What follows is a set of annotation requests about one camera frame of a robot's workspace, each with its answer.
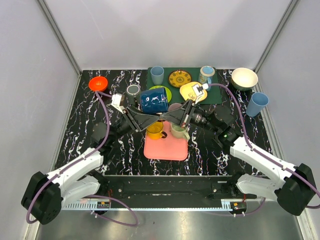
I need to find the yellow glass mug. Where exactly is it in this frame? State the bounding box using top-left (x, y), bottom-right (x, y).
top-left (146, 121), bottom-right (168, 140)

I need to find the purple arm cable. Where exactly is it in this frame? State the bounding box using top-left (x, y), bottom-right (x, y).
top-left (207, 83), bottom-right (320, 217)
top-left (25, 91), bottom-right (139, 227)

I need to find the light green ceramic mug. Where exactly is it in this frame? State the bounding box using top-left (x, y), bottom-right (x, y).
top-left (170, 123), bottom-right (190, 141)

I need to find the lime green plate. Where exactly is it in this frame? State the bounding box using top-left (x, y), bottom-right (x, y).
top-left (149, 85), bottom-right (172, 103)

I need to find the grey ceramic mug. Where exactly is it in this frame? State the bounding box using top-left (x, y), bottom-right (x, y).
top-left (126, 84), bottom-right (141, 105)

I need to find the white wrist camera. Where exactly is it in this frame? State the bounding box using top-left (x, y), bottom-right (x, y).
top-left (192, 83), bottom-right (209, 104)
top-left (111, 93), bottom-right (125, 113)

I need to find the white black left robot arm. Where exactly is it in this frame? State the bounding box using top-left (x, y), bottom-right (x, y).
top-left (21, 107), bottom-right (160, 225)

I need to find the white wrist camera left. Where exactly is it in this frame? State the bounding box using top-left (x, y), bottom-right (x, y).
top-left (111, 93), bottom-right (125, 113)

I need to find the yellow square plate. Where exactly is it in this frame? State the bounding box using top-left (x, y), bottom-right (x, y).
top-left (179, 82), bottom-right (202, 103)

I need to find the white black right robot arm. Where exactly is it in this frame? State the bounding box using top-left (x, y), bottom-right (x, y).
top-left (160, 100), bottom-right (317, 216)

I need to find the light blue cup on mat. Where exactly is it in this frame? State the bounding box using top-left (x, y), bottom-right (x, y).
top-left (150, 66), bottom-right (164, 86)

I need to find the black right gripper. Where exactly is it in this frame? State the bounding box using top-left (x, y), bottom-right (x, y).
top-left (160, 99), bottom-right (219, 134)

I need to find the purple translucent cup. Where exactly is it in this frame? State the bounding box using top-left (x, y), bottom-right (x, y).
top-left (168, 103), bottom-right (182, 112)

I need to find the orange plastic bowl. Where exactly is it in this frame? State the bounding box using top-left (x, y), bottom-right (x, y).
top-left (88, 76), bottom-right (108, 92)

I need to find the pink plastic tray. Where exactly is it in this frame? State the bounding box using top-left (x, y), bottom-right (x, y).
top-left (143, 121), bottom-right (188, 161)

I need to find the dark green mat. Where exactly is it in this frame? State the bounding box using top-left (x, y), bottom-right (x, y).
top-left (161, 67), bottom-right (222, 105)

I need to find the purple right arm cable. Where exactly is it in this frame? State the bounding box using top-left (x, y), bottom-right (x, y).
top-left (207, 83), bottom-right (320, 217)

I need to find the white floral ceramic bowl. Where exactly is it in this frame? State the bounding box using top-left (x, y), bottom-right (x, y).
top-left (231, 67), bottom-right (259, 91)

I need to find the yellow black patterned saucer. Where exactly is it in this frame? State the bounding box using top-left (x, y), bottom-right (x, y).
top-left (168, 69), bottom-right (192, 88)

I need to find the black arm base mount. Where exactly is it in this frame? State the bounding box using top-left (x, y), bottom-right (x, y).
top-left (104, 175), bottom-right (256, 199)

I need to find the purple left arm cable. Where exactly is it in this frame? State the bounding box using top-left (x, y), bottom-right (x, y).
top-left (25, 91), bottom-right (139, 227)

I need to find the dark blue ceramic mug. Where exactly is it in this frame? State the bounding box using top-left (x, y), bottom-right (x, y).
top-left (140, 87), bottom-right (169, 114)

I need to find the light blue plastic cup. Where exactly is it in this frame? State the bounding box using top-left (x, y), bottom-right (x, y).
top-left (246, 92), bottom-right (269, 117)

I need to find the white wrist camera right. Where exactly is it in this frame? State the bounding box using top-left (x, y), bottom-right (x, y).
top-left (192, 83), bottom-right (209, 104)

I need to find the light blue patterned mug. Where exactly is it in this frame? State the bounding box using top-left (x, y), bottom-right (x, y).
top-left (198, 65), bottom-right (216, 85)

